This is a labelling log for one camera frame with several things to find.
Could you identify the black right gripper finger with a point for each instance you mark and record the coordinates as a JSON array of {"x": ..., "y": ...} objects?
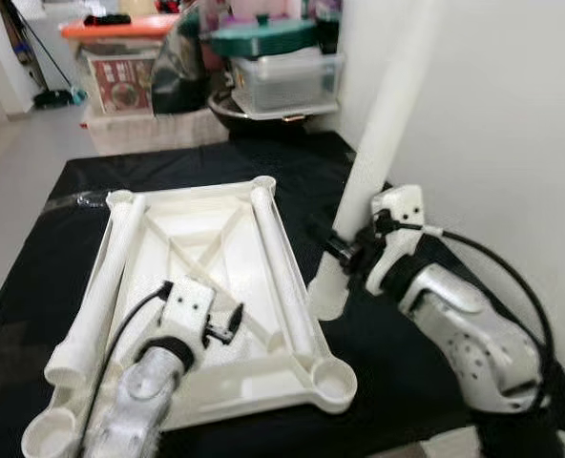
[{"x": 330, "y": 245}]

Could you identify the white plastic children table top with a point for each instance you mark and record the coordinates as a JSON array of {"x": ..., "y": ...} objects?
[{"x": 206, "y": 229}]

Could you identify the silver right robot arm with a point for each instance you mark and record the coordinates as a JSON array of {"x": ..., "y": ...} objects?
[{"x": 473, "y": 343}]

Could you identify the black round wok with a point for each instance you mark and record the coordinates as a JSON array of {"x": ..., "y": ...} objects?
[{"x": 240, "y": 116}]

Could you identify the clear plastic storage bin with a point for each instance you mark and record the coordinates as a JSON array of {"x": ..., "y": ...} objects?
[{"x": 282, "y": 86}]

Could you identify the black table cloth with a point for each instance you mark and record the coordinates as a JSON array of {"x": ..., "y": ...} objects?
[{"x": 34, "y": 286}]

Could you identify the clear tape strip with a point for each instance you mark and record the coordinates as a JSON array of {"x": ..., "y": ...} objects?
[{"x": 77, "y": 200}]

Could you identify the white low storage box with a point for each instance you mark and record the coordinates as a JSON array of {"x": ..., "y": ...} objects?
[{"x": 149, "y": 134}]

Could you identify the green round pot lid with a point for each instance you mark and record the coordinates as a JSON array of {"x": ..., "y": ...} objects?
[{"x": 263, "y": 40}]

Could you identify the black glossy bag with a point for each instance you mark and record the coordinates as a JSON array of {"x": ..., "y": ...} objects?
[{"x": 182, "y": 72}]

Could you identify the pink storage box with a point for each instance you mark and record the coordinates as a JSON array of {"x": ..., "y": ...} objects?
[{"x": 235, "y": 10}]

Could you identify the red printed carton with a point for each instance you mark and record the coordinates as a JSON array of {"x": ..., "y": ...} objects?
[{"x": 120, "y": 86}]

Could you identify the teal dustpan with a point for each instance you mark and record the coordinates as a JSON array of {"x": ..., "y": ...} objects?
[{"x": 73, "y": 95}]

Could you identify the black floor mop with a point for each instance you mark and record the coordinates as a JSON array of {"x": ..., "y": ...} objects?
[{"x": 53, "y": 98}]

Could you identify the clear storage box orange lid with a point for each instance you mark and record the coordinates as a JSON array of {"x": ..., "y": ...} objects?
[{"x": 154, "y": 27}]

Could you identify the small black object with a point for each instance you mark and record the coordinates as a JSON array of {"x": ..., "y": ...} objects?
[{"x": 106, "y": 19}]

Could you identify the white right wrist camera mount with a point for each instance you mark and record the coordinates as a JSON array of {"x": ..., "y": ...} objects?
[{"x": 397, "y": 215}]

